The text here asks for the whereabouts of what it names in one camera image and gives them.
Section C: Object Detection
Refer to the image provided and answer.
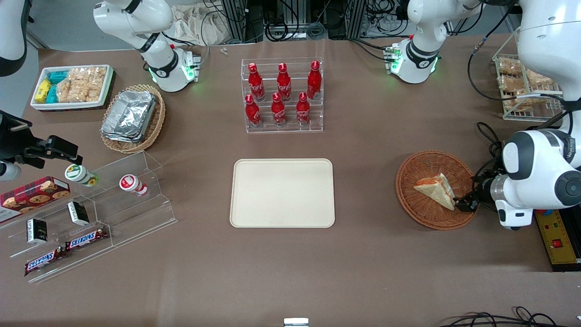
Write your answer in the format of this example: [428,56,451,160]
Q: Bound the black floor cables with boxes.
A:
[438,307,581,327]

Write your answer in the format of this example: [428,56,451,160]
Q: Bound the black base cables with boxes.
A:
[350,38,396,62]

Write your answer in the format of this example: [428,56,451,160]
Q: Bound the stacked foil containers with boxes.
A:
[101,90,158,144]

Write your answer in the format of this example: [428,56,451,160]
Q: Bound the red cap yogurt bottle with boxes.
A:
[119,174,148,197]

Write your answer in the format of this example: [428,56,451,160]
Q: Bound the red plaid cookie box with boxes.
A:
[0,176,71,223]

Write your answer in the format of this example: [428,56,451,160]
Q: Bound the cream plastic tray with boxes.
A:
[229,158,336,228]

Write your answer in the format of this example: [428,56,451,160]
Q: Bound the snickers bar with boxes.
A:
[65,226,109,253]
[24,248,66,277]

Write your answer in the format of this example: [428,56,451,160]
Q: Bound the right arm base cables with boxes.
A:
[161,32,212,69]

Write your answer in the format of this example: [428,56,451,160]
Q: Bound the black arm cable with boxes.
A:
[468,0,568,103]

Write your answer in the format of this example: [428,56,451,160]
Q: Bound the light wicker basket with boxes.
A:
[100,84,166,154]

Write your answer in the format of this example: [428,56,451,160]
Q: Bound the white wire rack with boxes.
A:
[492,30,566,122]

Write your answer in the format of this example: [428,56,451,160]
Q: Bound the red cola bottle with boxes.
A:
[277,63,292,101]
[271,92,287,127]
[307,60,322,100]
[248,63,266,101]
[296,92,311,126]
[245,94,262,128]

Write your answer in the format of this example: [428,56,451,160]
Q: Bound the black table cable bundle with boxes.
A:
[477,122,505,182]

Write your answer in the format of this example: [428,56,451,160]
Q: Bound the green cap yogurt bottle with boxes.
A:
[64,164,99,188]

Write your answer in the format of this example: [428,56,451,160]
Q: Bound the coiled black cable bundle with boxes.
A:
[266,18,327,41]

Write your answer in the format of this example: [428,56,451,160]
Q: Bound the clear rice cracker packet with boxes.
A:
[57,67,107,103]

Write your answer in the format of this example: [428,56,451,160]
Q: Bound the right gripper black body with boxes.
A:
[0,111,35,165]

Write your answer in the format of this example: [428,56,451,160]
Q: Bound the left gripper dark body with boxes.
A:
[472,175,496,206]

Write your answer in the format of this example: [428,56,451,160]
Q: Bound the brown wicker basket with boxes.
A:
[395,150,479,231]

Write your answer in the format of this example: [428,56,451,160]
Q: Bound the triangular sandwich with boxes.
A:
[413,173,456,211]

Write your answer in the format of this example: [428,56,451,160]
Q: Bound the white rectangular snack tray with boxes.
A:
[30,64,114,111]

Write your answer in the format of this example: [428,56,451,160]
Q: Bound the white cloth bag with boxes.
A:
[170,5,230,46]

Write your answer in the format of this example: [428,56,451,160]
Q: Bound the clear acrylic stepped display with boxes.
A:
[0,151,178,284]

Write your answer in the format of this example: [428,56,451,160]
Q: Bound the yellow snack box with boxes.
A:
[35,79,53,104]

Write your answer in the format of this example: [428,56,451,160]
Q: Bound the yellow black emergency stop box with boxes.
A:
[535,208,581,272]

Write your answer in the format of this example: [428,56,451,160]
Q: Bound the clear acrylic bottle rack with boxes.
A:
[241,57,324,134]

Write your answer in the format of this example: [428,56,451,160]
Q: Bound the small black white box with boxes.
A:
[26,218,49,245]
[67,201,90,226]

